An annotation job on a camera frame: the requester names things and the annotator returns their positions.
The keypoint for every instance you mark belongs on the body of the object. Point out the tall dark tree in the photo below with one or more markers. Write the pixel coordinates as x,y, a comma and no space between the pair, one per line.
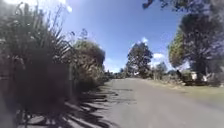
139,60

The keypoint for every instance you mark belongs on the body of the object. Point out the small green tree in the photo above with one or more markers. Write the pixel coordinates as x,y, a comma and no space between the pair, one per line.
161,70

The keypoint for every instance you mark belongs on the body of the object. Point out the grey asphalt road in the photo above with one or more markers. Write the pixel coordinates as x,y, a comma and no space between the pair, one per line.
150,106

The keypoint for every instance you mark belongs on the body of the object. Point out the flax bushes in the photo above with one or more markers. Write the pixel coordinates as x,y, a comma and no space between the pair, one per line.
33,70

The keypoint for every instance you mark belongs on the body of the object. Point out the broad green tree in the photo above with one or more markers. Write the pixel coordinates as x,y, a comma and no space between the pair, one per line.
196,46

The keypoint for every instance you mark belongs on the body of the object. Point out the grass verge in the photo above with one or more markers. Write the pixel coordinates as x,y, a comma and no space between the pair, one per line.
203,92

